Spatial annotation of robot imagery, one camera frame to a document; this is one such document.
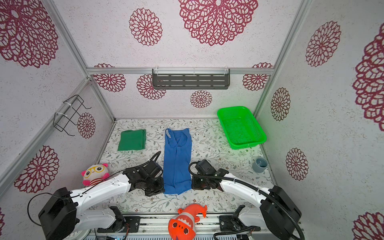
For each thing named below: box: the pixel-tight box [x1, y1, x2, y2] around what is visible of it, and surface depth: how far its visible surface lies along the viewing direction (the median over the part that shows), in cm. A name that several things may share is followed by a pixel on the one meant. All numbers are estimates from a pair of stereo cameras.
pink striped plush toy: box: [81, 163, 110, 187], surface depth 86 cm
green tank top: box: [117, 129, 147, 151], surface depth 109 cm
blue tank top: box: [163, 128, 193, 195], surface depth 99 cm
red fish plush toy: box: [168, 204, 208, 240], surface depth 68 cm
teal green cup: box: [252, 157, 269, 173], surface depth 92 cm
